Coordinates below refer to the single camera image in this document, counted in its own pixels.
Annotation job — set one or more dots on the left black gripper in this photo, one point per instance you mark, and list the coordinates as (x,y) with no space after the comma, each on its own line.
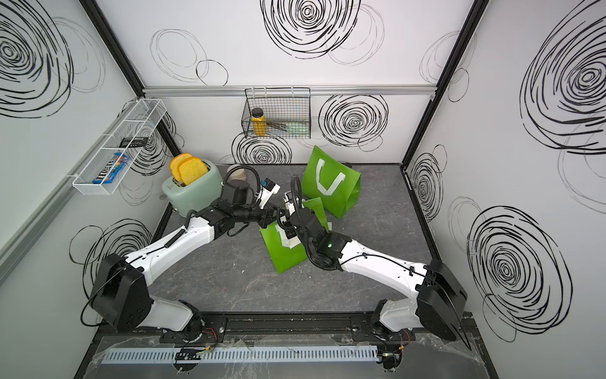
(267,216)

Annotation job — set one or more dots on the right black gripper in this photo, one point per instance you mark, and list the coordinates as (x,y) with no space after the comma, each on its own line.
(293,220)

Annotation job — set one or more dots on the white paper receipt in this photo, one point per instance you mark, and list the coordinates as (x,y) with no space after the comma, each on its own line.
(288,240)

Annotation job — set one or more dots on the green bag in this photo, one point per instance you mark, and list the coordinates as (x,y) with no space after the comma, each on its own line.
(286,257)
(337,185)

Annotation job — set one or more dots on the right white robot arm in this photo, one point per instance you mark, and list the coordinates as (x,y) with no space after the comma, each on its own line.
(434,298)

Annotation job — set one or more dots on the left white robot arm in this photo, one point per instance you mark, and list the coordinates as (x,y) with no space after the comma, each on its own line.
(120,292)

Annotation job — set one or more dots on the jar with beige lid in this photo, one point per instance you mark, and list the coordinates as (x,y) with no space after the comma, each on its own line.
(237,173)

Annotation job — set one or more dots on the mint green toaster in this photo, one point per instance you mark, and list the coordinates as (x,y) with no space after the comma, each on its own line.
(197,195)

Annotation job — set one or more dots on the front yellow toast slice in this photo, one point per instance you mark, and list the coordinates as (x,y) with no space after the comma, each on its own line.
(190,170)

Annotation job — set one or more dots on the yellow toast slice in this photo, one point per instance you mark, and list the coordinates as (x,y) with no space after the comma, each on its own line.
(190,170)
(175,163)

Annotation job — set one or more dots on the green packet in basket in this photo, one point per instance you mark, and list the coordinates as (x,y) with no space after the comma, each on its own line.
(298,128)

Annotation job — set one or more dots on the yellow juice bottle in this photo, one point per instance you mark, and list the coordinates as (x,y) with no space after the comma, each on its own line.
(259,123)

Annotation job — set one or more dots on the rear yellow toast slice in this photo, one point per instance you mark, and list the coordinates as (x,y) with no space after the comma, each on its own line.
(175,163)

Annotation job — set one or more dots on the black small box on shelf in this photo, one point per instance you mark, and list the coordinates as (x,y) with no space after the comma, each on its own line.
(133,142)

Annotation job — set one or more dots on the blue candy packet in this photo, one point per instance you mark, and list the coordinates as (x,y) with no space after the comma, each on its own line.
(111,169)

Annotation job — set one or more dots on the white slotted cable duct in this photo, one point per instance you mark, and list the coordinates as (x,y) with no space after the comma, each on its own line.
(305,354)

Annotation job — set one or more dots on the black wire wall basket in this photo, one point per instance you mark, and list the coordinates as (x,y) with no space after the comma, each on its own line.
(280,105)

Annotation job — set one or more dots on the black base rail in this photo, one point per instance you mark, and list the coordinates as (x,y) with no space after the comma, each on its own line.
(221,327)

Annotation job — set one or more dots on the white wire wall shelf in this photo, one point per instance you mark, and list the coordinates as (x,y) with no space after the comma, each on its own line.
(139,119)

